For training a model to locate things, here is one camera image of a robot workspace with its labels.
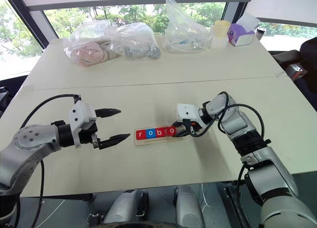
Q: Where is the silver rounded robot leg shell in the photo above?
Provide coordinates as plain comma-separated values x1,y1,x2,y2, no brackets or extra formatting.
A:
103,189,149,225
174,185,206,228

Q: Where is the black object beside table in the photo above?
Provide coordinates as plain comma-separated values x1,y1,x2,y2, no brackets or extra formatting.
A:
0,86,11,116

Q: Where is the dark window frame post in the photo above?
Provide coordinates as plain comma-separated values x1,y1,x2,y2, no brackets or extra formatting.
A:
221,1,248,23
6,0,60,49

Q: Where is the purple tissue box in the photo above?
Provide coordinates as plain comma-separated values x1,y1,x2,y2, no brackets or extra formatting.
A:
227,23,256,47

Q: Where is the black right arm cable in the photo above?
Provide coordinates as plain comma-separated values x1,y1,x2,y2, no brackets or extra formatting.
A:
189,91,265,189

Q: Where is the black table leg frame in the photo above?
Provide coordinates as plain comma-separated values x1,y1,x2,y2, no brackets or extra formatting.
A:
222,183,246,228

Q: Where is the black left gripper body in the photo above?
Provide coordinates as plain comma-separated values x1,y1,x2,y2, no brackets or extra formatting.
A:
78,121,102,150

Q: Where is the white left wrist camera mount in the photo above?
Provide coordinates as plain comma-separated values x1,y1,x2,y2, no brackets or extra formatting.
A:
68,100,97,149

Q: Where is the white cup with dark lid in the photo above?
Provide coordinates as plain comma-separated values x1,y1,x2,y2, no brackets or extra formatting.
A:
255,26,266,41

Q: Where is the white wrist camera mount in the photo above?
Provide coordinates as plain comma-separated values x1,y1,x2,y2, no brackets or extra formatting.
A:
68,100,97,149
175,103,206,130

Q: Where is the grey orange device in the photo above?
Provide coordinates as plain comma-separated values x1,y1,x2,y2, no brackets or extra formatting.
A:
287,63,304,81

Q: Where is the wooden letter tray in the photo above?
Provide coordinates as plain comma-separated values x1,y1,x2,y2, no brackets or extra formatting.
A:
133,127,190,147

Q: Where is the white plastic container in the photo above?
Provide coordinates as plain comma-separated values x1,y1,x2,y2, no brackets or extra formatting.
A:
210,36,229,50

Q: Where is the plastic bag with pink items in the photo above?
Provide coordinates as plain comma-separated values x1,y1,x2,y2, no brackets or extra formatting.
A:
63,20,124,68

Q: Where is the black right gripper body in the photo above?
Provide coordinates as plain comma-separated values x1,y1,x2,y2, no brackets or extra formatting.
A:
182,119,199,137

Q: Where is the plastic bag with grey items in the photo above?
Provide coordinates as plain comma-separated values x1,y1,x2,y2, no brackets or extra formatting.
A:
112,22,161,60

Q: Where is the thin white cord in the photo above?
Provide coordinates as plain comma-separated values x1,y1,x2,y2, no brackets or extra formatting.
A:
200,183,211,215

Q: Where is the clear plastic bag with cables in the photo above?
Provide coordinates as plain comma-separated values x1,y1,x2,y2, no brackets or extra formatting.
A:
162,0,213,53

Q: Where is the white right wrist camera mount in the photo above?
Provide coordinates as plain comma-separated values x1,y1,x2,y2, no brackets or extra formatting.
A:
175,103,206,130

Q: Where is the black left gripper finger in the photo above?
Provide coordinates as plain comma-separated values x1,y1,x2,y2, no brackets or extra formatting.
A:
95,108,122,119
99,133,131,150

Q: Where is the stack of yellow cups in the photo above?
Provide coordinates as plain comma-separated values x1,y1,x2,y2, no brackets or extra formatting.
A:
213,20,232,39

